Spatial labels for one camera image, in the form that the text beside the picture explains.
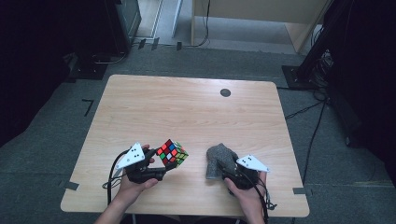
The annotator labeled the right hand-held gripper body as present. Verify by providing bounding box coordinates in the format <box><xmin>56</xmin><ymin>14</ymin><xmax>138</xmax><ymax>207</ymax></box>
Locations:
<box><xmin>224</xmin><ymin>154</ymin><xmax>270</xmax><ymax>190</ymax></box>

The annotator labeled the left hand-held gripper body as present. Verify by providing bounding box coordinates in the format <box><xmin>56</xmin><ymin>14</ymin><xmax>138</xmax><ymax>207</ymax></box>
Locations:
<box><xmin>115</xmin><ymin>142</ymin><xmax>164</xmax><ymax>185</ymax></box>

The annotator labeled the grey knitted cloth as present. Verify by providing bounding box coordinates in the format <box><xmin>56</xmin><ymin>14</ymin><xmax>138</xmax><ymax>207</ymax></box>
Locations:
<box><xmin>205</xmin><ymin>143</ymin><xmax>240</xmax><ymax>180</ymax></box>

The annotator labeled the colourful puzzle cube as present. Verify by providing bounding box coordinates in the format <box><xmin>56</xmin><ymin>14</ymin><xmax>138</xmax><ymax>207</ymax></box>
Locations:
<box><xmin>156</xmin><ymin>138</ymin><xmax>190</xmax><ymax>169</ymax></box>

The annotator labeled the person's right hand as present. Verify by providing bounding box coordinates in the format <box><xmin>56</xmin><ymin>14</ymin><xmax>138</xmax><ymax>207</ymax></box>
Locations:
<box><xmin>223</xmin><ymin>171</ymin><xmax>268</xmax><ymax>224</ymax></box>

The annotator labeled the person's left hand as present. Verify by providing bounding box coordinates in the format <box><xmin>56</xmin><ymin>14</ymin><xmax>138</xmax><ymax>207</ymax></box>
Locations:
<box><xmin>111</xmin><ymin>144</ymin><xmax>159</xmax><ymax>205</ymax></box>

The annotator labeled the grey tape strip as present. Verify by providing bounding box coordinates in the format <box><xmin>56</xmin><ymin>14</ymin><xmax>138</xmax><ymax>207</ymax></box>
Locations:
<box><xmin>59</xmin><ymin>180</ymin><xmax>80</xmax><ymax>191</ymax></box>
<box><xmin>292</xmin><ymin>187</ymin><xmax>313</xmax><ymax>196</ymax></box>

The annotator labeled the black flat stand base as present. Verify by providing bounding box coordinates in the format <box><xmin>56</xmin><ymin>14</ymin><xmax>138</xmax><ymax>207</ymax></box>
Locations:
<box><xmin>65</xmin><ymin>52</ymin><xmax>109</xmax><ymax>84</ymax></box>

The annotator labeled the black equipment cabinet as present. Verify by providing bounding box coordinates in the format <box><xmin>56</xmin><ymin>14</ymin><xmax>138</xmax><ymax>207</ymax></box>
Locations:
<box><xmin>104</xmin><ymin>0</ymin><xmax>143</xmax><ymax>56</ymax></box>

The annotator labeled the black curtain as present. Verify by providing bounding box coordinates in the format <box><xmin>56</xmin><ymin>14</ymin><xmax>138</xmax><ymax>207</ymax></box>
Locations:
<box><xmin>323</xmin><ymin>0</ymin><xmax>396</xmax><ymax>186</ymax></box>
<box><xmin>0</xmin><ymin>0</ymin><xmax>106</xmax><ymax>148</ymax></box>

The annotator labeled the black metal stand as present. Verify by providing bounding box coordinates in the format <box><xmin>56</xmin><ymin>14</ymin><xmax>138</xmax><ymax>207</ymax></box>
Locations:
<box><xmin>281</xmin><ymin>0</ymin><xmax>354</xmax><ymax>91</ymax></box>

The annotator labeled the light wooden cabinet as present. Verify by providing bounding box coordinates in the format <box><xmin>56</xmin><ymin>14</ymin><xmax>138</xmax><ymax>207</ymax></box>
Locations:
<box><xmin>190</xmin><ymin>0</ymin><xmax>331</xmax><ymax>54</ymax></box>

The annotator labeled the left hand-held gripper black cable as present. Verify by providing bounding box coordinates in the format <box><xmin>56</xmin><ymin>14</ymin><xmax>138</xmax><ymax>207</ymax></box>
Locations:
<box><xmin>102</xmin><ymin>148</ymin><xmax>131</xmax><ymax>206</ymax></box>

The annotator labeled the hand-held gripper black cable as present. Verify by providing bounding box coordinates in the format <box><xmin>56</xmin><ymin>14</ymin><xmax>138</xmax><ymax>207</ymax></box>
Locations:
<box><xmin>246</xmin><ymin>174</ymin><xmax>278</xmax><ymax>224</ymax></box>
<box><xmin>102</xmin><ymin>148</ymin><xmax>131</xmax><ymax>206</ymax></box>

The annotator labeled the right hand-held gripper black cable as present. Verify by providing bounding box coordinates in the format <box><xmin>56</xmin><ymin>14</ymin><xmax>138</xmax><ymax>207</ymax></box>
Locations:
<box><xmin>246</xmin><ymin>174</ymin><xmax>278</xmax><ymax>224</ymax></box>

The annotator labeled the long black floor cable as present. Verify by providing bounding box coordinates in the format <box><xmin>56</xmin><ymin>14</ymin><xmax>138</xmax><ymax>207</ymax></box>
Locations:
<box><xmin>303</xmin><ymin>99</ymin><xmax>328</xmax><ymax>185</ymax></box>

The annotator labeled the thin black floor cable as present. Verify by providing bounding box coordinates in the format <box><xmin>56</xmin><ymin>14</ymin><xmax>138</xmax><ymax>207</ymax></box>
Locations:
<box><xmin>284</xmin><ymin>99</ymin><xmax>326</xmax><ymax>120</ymax></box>

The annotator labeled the curled black floor cable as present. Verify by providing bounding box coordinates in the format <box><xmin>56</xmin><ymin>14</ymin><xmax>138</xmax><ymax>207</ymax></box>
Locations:
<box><xmin>92</xmin><ymin>50</ymin><xmax>129</xmax><ymax>65</ymax></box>

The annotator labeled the black hanging cable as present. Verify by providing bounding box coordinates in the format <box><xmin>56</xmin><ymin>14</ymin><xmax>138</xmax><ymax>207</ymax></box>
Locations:
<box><xmin>183</xmin><ymin>0</ymin><xmax>211</xmax><ymax>49</ymax></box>

